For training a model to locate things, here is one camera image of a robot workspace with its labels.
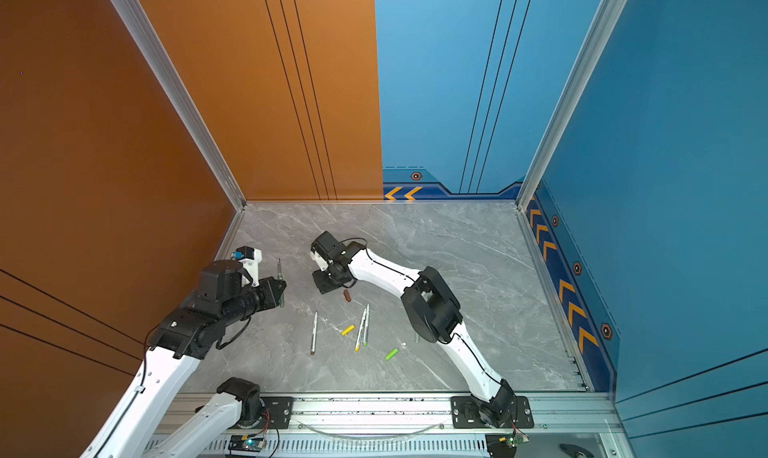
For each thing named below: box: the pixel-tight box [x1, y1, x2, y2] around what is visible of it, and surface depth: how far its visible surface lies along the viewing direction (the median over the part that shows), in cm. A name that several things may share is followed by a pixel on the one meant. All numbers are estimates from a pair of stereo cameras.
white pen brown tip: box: [310, 310, 318, 355], surface depth 88 cm
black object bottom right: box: [559, 443, 595, 458], surface depth 70 cm
